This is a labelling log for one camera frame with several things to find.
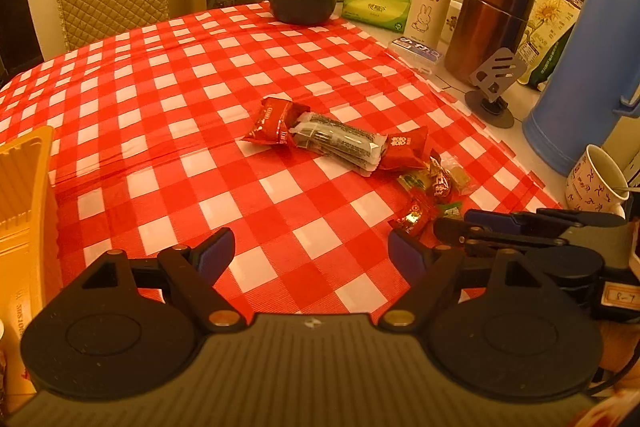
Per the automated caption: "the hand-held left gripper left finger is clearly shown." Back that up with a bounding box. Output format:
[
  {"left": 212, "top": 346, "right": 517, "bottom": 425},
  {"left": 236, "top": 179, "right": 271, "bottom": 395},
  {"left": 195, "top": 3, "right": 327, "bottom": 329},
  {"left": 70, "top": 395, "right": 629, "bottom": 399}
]
[{"left": 62, "top": 228, "right": 246, "bottom": 334}]

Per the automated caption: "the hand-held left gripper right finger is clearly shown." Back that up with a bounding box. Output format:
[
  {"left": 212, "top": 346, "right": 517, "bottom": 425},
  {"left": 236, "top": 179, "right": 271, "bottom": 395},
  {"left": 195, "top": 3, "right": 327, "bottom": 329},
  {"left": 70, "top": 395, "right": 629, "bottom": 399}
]
[{"left": 379, "top": 228, "right": 557, "bottom": 334}]

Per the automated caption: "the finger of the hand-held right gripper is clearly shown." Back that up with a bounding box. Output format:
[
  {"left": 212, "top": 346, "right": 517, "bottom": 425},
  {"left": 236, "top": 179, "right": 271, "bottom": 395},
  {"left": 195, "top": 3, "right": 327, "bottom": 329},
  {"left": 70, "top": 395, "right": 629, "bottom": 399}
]
[
  {"left": 464, "top": 208, "right": 627, "bottom": 239},
  {"left": 433, "top": 218, "right": 567, "bottom": 259}
]

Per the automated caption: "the small red candy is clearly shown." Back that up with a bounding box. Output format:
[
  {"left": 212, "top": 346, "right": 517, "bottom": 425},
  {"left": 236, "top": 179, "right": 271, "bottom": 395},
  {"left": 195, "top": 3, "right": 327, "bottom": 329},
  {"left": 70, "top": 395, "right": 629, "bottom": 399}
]
[{"left": 389, "top": 199, "right": 436, "bottom": 238}]

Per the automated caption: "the red white candy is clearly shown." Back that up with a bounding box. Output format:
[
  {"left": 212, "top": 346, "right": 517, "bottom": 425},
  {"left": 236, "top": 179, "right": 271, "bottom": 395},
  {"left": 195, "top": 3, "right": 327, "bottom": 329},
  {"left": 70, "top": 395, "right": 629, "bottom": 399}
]
[{"left": 427, "top": 154, "right": 453, "bottom": 202}]

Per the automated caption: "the yellow candy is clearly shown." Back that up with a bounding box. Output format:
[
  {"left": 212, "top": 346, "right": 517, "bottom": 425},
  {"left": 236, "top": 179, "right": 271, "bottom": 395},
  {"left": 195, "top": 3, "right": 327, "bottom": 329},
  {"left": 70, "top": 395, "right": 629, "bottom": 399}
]
[{"left": 442, "top": 159, "right": 476, "bottom": 195}]

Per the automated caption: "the red snack packet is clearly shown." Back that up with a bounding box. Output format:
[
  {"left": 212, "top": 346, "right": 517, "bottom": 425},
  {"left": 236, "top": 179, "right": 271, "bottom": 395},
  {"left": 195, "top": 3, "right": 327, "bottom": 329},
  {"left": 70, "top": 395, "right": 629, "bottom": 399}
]
[
  {"left": 377, "top": 125, "right": 432, "bottom": 172},
  {"left": 241, "top": 97, "right": 312, "bottom": 148}
]

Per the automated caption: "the silver grey snack packet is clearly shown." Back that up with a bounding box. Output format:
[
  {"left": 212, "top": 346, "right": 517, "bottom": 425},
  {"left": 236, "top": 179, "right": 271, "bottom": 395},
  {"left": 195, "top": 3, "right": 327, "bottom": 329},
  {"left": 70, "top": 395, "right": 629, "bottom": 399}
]
[{"left": 289, "top": 111, "right": 388, "bottom": 178}]

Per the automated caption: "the yellow plastic tray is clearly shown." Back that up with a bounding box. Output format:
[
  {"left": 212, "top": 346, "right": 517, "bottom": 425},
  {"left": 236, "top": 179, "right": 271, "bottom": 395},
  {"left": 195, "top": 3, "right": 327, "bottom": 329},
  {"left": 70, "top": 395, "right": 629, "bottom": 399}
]
[{"left": 0, "top": 125, "right": 63, "bottom": 398}]

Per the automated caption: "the person's right hand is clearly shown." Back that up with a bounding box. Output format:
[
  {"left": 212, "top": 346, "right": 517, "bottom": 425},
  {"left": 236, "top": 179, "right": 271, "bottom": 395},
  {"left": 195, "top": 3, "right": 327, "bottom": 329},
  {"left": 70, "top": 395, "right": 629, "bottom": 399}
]
[{"left": 597, "top": 319, "right": 640, "bottom": 373}]

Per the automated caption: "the white patterned mug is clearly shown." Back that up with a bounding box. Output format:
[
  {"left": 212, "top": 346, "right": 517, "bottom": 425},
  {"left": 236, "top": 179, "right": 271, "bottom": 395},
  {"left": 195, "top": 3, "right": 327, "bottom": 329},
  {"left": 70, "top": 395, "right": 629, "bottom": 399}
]
[{"left": 565, "top": 144, "right": 632, "bottom": 214}]

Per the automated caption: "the grey metal phone stand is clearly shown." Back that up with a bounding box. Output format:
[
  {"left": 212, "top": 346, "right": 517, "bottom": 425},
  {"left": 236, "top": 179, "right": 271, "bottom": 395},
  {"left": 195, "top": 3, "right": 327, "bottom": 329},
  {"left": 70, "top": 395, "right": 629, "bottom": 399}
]
[{"left": 464, "top": 47, "right": 530, "bottom": 128}]

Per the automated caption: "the red white checked tablecloth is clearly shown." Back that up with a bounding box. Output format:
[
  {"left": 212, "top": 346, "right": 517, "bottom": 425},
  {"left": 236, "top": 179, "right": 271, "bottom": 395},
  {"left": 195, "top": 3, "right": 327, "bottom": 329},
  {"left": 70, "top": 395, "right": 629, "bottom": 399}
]
[{"left": 0, "top": 0, "right": 566, "bottom": 323}]

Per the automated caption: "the blue white small box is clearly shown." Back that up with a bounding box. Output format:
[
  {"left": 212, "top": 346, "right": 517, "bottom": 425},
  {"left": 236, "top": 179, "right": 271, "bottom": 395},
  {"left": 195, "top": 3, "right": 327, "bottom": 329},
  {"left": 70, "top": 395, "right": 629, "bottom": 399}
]
[{"left": 389, "top": 36, "right": 446, "bottom": 72}]

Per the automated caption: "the blue thermos jug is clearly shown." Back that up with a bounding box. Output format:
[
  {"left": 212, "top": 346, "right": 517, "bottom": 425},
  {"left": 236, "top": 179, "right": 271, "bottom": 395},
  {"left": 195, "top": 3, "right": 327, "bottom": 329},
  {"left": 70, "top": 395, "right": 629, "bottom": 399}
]
[{"left": 522, "top": 0, "right": 640, "bottom": 178}]

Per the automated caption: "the copper metal canister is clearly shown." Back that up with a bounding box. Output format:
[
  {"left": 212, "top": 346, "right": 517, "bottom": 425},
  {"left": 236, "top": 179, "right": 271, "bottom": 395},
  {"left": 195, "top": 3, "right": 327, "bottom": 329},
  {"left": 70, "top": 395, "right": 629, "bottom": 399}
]
[{"left": 444, "top": 0, "right": 537, "bottom": 85}]

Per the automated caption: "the white printed cup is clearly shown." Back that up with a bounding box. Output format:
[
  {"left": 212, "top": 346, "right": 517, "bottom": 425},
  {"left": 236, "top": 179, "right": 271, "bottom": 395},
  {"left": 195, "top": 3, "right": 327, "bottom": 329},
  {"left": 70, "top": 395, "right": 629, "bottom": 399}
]
[{"left": 440, "top": 0, "right": 463, "bottom": 42}]

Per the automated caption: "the green sunflower seed bag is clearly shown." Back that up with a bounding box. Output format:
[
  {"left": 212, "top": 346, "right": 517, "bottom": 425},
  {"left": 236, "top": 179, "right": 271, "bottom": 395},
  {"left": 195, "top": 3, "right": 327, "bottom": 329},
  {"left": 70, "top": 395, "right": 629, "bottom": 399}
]
[{"left": 517, "top": 0, "right": 588, "bottom": 92}]

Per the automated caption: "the white thermos bottle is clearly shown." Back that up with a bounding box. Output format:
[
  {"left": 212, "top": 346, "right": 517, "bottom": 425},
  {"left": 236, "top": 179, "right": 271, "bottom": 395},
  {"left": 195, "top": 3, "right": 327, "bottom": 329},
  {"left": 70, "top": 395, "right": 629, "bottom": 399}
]
[{"left": 403, "top": 0, "right": 459, "bottom": 50}]

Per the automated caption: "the green tissue pack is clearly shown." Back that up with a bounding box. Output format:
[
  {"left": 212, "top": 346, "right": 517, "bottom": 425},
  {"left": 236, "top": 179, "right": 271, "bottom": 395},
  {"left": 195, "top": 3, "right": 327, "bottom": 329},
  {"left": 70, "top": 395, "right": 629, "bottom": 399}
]
[{"left": 341, "top": 0, "right": 417, "bottom": 34}]

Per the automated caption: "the black cable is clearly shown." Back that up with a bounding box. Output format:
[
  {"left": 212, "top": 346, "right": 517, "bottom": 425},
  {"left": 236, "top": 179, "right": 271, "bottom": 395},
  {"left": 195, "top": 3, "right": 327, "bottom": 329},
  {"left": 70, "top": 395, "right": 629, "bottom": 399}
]
[{"left": 585, "top": 369, "right": 640, "bottom": 400}]

